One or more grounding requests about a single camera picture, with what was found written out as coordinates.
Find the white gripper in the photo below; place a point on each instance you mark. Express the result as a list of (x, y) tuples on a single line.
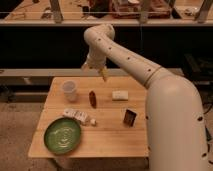
[(98, 64)]

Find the wooden table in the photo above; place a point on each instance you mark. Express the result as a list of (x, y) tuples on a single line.
[(120, 129)]

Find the long wooden shelf bench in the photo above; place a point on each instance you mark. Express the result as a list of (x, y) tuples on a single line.
[(40, 76)]

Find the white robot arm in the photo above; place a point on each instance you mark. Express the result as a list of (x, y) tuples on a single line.
[(173, 106)]

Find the green round plate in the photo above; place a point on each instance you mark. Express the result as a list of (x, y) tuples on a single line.
[(62, 136)]

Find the white sponge block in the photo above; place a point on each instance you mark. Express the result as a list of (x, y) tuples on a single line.
[(120, 95)]

